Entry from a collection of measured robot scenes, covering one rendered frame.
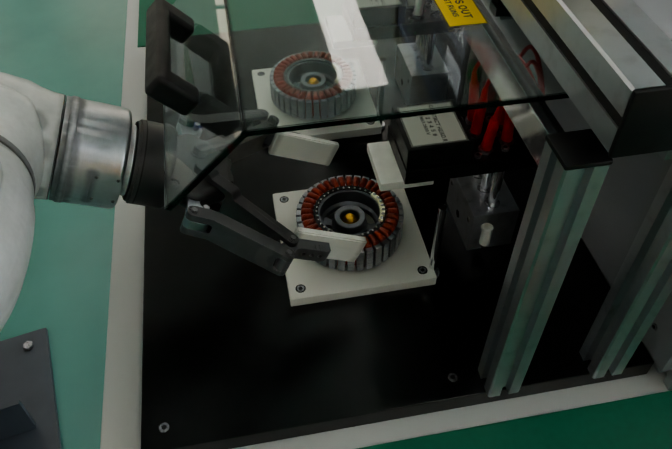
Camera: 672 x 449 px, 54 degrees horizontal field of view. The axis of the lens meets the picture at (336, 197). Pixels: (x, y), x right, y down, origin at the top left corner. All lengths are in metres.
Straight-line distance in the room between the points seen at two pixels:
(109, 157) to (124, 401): 0.24
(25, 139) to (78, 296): 1.22
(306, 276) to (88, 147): 0.25
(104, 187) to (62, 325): 1.14
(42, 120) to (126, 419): 0.28
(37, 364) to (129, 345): 0.95
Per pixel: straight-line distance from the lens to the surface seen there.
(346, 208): 0.70
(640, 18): 0.44
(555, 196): 0.43
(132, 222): 0.81
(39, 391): 1.61
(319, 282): 0.68
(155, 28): 0.51
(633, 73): 0.39
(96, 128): 0.57
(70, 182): 0.57
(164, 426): 0.63
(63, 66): 2.51
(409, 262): 0.70
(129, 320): 0.72
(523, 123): 0.49
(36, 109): 0.57
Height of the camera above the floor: 1.32
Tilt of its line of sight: 46 degrees down
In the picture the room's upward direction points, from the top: straight up
